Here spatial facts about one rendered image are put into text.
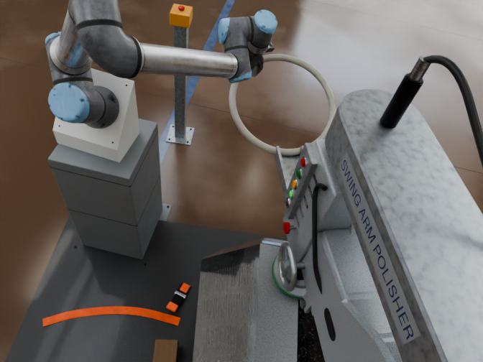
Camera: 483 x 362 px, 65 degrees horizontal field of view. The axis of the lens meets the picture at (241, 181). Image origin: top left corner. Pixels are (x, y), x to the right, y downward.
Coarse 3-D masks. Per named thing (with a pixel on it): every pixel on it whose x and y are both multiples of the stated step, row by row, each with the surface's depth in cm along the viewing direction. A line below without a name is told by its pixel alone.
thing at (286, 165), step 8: (280, 160) 154; (288, 160) 161; (296, 160) 161; (280, 168) 154; (288, 168) 158; (280, 176) 154; (288, 176) 156; (288, 184) 153; (304, 280) 130; (304, 304) 121; (312, 312) 123
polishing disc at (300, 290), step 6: (276, 258) 154; (288, 258) 155; (276, 264) 152; (276, 270) 151; (276, 276) 149; (288, 276) 150; (288, 282) 148; (300, 282) 149; (282, 288) 147; (300, 288) 148; (294, 294) 146; (300, 294) 146
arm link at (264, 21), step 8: (256, 16) 140; (264, 16) 141; (272, 16) 142; (256, 24) 140; (264, 24) 140; (272, 24) 140; (256, 32) 141; (264, 32) 141; (272, 32) 143; (256, 40) 145; (264, 40) 146
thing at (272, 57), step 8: (264, 56) 171; (272, 56) 171; (280, 56) 172; (288, 56) 173; (296, 64) 174; (304, 64) 173; (312, 72) 174; (320, 80) 173; (232, 88) 164; (328, 88) 172; (232, 96) 162; (328, 96) 172; (232, 104) 162; (232, 112) 161; (240, 120) 161; (328, 120) 169; (240, 128) 160; (328, 128) 167; (248, 136) 159; (320, 136) 165; (256, 144) 159; (264, 144) 159; (272, 152) 160; (280, 152) 160; (288, 152) 160; (296, 152) 161
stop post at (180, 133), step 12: (180, 12) 227; (192, 12) 234; (180, 24) 230; (180, 36) 238; (180, 84) 267; (180, 96) 276; (180, 108) 285; (180, 120) 294; (168, 132) 312; (180, 132) 305; (192, 132) 315
